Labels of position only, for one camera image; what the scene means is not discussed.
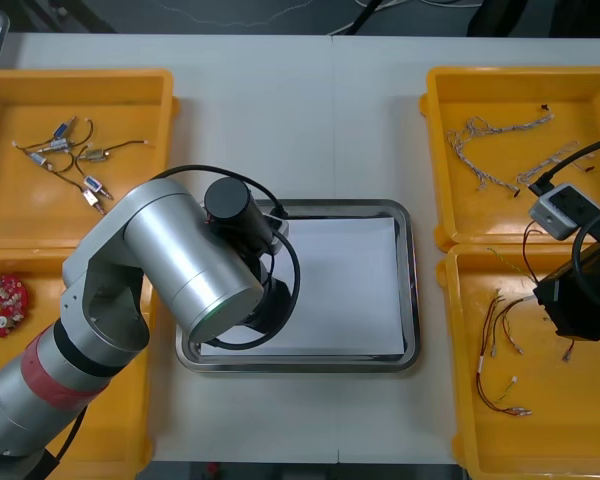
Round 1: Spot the black stand leg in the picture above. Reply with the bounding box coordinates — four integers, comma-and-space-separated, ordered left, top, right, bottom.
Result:
342, 0, 384, 36

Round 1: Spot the blue-white twisted wire harness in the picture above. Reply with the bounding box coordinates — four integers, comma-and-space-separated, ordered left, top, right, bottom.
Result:
447, 128, 522, 197
447, 103, 556, 140

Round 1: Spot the red black green-yellow harness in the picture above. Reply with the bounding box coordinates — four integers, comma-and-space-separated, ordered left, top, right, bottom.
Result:
486, 219, 577, 362

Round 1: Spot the round red circuit board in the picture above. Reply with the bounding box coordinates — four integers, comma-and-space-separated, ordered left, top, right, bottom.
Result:
0, 273, 33, 340

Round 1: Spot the steel tray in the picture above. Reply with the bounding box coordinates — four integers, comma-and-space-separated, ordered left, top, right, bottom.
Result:
174, 198, 422, 374

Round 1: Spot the red black green harness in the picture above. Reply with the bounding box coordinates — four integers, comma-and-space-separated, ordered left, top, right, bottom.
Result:
474, 355, 534, 417

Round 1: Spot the group of metal solenoids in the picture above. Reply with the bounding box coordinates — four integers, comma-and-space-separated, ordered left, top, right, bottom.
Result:
11, 115, 157, 217

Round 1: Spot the black bulky object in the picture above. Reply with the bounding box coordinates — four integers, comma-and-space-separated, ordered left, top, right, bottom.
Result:
467, 0, 600, 39

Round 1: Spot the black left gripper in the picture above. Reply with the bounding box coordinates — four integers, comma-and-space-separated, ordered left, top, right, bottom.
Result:
244, 252, 293, 334

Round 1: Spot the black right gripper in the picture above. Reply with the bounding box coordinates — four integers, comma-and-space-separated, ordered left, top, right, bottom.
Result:
533, 243, 600, 343

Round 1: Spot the yellow-orange plastic bin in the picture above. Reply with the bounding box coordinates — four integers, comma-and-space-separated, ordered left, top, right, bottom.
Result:
419, 66, 600, 252
435, 243, 600, 480
0, 247, 157, 480
0, 68, 180, 252

